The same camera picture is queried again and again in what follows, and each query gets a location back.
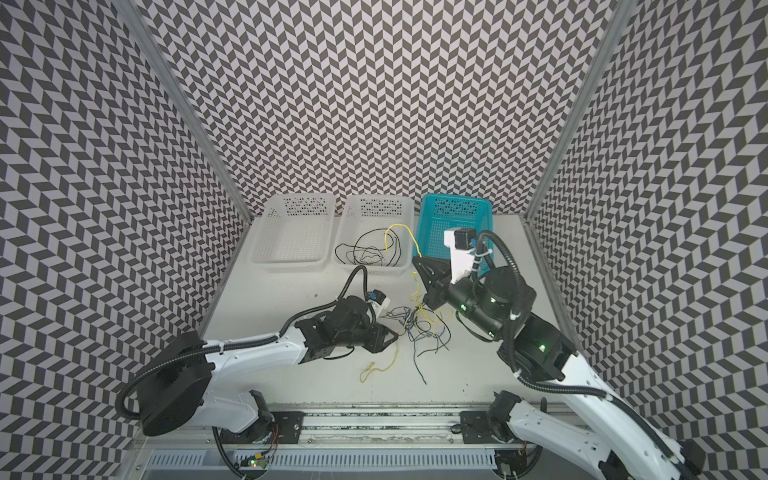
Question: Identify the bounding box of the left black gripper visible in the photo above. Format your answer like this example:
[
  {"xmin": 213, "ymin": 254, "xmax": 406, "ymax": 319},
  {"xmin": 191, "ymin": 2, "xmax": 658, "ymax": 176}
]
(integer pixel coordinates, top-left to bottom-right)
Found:
[{"xmin": 334, "ymin": 316, "xmax": 404, "ymax": 353}]

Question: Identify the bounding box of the long black wire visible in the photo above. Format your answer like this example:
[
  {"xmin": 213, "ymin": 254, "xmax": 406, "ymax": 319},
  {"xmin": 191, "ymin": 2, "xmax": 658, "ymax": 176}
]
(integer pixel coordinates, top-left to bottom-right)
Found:
[{"xmin": 350, "ymin": 227, "xmax": 403, "ymax": 269}]

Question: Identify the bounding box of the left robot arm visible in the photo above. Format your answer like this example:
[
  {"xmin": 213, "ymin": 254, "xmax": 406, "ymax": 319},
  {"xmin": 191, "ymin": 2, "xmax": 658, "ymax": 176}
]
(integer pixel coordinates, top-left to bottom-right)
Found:
[{"xmin": 115, "ymin": 280, "xmax": 398, "ymax": 436}]

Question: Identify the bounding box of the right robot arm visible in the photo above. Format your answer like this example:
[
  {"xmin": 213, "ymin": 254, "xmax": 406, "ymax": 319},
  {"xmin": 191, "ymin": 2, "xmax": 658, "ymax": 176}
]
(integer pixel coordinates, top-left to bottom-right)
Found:
[{"xmin": 412, "ymin": 228, "xmax": 705, "ymax": 479}]

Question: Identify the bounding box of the teal plastic basket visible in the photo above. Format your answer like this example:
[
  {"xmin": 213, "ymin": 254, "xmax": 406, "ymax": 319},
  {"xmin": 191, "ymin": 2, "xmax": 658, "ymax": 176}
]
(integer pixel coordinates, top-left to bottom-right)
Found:
[{"xmin": 415, "ymin": 194, "xmax": 493, "ymax": 260}]

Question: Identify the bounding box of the middle white plastic basket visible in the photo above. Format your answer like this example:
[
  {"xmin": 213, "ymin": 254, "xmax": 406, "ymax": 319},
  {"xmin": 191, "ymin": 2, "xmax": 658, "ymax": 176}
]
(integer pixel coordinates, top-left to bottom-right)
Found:
[{"xmin": 331, "ymin": 195, "xmax": 416, "ymax": 276}]

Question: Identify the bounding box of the white plastic basket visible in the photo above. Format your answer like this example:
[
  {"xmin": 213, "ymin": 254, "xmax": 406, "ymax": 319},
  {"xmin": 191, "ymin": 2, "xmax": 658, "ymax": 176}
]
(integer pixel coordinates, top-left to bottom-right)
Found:
[
  {"xmin": 331, "ymin": 195, "xmax": 416, "ymax": 276},
  {"xmin": 250, "ymin": 193, "xmax": 336, "ymax": 273}
]

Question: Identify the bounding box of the left white plastic basket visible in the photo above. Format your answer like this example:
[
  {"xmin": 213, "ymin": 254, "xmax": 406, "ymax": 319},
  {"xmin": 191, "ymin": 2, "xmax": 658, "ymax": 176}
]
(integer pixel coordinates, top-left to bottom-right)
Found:
[{"xmin": 250, "ymin": 193, "xmax": 336, "ymax": 273}]

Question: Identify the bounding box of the small circuit board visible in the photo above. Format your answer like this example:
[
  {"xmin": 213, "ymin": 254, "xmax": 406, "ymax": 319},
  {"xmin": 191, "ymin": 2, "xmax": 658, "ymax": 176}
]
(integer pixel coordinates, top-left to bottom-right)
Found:
[{"xmin": 240, "ymin": 455, "xmax": 270, "ymax": 469}]

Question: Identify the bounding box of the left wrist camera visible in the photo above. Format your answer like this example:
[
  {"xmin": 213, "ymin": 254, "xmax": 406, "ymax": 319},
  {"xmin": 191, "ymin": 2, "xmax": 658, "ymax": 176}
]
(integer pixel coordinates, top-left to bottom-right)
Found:
[{"xmin": 367, "ymin": 289, "xmax": 390, "ymax": 316}]

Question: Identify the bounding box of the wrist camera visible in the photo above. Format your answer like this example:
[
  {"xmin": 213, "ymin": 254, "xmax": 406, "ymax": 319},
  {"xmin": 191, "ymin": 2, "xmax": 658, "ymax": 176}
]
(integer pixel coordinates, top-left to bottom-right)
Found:
[
  {"xmin": 367, "ymin": 289, "xmax": 390, "ymax": 316},
  {"xmin": 444, "ymin": 228, "xmax": 477, "ymax": 284}
]

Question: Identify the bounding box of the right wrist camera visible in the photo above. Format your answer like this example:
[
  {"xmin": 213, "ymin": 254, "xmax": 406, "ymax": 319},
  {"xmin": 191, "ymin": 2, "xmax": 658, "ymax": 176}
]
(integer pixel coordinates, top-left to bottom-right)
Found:
[{"xmin": 444, "ymin": 228, "xmax": 477, "ymax": 284}]

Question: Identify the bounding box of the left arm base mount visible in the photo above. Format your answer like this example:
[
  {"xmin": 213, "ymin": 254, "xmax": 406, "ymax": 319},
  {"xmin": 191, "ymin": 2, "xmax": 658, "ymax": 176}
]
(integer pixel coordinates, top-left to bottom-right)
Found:
[{"xmin": 238, "ymin": 411, "xmax": 305, "ymax": 445}]

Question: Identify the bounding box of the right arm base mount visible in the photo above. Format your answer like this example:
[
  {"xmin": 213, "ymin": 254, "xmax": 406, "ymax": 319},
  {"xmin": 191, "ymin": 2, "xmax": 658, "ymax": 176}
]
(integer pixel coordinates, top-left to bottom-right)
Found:
[{"xmin": 458, "ymin": 410, "xmax": 513, "ymax": 445}]

